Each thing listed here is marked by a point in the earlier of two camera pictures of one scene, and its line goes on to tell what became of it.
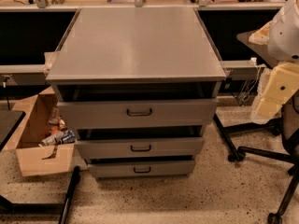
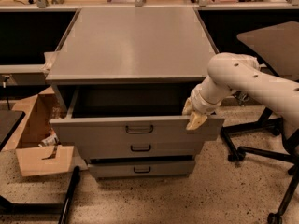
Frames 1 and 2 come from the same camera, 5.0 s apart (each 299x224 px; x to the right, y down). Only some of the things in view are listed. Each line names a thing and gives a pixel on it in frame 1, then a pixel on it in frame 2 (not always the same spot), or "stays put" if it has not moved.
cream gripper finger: [281, 87] to [200, 102]
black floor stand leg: [49, 208] stays put
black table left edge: [9, 120] stays put
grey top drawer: [75, 115] to [129, 127]
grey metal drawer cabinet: [139, 86] stays put
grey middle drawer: [95, 148] stays put
